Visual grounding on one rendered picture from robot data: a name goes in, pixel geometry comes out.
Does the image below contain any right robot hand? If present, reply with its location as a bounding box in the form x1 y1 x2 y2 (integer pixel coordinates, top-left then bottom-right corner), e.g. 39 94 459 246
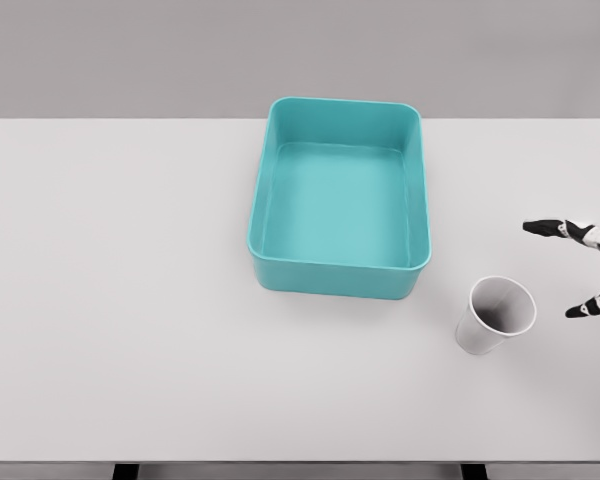
522 217 600 319

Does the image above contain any white paper cup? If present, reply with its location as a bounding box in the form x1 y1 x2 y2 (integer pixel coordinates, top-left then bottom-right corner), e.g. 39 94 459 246
455 275 538 357

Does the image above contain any teal plastic basket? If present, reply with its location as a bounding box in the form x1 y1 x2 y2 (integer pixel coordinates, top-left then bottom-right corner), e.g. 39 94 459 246
245 96 433 302

